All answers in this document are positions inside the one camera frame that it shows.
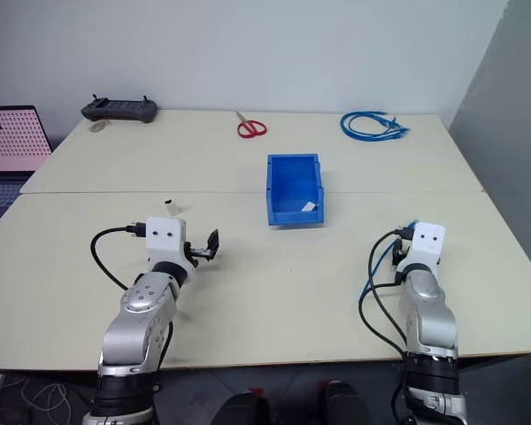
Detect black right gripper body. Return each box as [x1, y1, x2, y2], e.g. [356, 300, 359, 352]
[391, 243, 411, 272]

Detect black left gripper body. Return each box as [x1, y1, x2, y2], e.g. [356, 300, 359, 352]
[183, 241, 210, 268]

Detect blue Ethernet cable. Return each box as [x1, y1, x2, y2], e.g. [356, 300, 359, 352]
[358, 219, 421, 316]
[341, 115, 412, 144]
[339, 110, 399, 142]

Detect blue plastic storage bin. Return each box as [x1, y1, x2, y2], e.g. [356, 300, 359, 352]
[265, 152, 327, 228]

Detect grey partition panel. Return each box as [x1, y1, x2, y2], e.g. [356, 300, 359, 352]
[446, 0, 531, 358]

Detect dark rounded shape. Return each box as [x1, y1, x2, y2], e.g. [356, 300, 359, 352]
[219, 388, 272, 425]
[319, 379, 369, 425]

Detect dark grey remote controller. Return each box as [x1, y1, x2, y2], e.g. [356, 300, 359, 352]
[80, 93, 158, 125]

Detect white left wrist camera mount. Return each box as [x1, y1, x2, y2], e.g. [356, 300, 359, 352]
[144, 216, 189, 276]

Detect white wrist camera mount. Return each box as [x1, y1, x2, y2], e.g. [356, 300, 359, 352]
[144, 216, 189, 276]
[399, 221, 447, 274]

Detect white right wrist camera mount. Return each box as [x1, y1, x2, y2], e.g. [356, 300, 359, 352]
[399, 221, 447, 274]

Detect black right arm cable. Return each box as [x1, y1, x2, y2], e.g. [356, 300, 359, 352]
[365, 226, 417, 425]

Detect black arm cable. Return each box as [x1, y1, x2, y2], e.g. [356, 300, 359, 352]
[90, 222, 148, 292]
[365, 226, 417, 425]

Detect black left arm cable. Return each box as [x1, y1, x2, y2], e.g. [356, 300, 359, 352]
[90, 222, 148, 292]

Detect red handled scissors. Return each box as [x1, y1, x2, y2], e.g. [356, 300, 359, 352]
[235, 110, 268, 140]

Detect white floor cables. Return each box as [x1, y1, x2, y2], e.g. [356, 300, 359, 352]
[0, 374, 74, 425]

